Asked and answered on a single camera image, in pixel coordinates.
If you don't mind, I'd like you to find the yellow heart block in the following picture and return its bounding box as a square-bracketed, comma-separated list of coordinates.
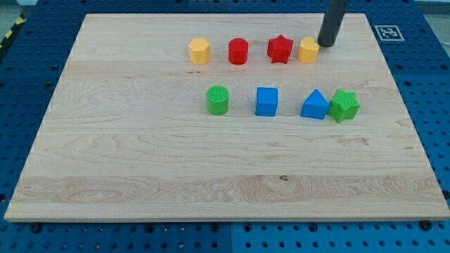
[297, 37, 320, 64]

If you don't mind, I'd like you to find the green cylinder block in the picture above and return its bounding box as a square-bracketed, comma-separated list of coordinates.
[207, 85, 229, 115]

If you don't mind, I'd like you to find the blue cube block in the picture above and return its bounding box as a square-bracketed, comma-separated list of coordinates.
[255, 87, 278, 117]

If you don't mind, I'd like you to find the wooden board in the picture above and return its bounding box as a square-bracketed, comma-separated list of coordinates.
[5, 13, 449, 223]

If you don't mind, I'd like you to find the red cylinder block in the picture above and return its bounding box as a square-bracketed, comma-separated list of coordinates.
[229, 38, 249, 65]

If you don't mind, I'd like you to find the yellow hexagon block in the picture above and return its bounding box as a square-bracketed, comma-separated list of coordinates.
[188, 38, 211, 65]

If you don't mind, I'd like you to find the blue triangle block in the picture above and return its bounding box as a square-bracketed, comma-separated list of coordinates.
[300, 89, 329, 119]

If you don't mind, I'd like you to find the red star block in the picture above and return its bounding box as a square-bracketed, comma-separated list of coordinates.
[267, 34, 294, 64]

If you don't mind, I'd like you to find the green star block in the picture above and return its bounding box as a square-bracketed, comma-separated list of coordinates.
[327, 89, 361, 123]

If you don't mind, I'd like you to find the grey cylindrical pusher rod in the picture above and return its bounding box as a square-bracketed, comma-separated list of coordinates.
[317, 0, 349, 47]

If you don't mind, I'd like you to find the white fiducial marker tag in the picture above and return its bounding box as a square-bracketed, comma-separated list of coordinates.
[374, 25, 404, 41]

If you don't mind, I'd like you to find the black bolt front left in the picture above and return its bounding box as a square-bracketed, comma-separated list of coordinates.
[30, 223, 42, 234]

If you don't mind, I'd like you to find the black bolt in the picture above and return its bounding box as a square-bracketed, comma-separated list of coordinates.
[419, 220, 433, 231]
[30, 223, 42, 234]

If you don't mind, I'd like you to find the black bolt front right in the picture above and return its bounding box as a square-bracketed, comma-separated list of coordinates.
[419, 220, 433, 231]

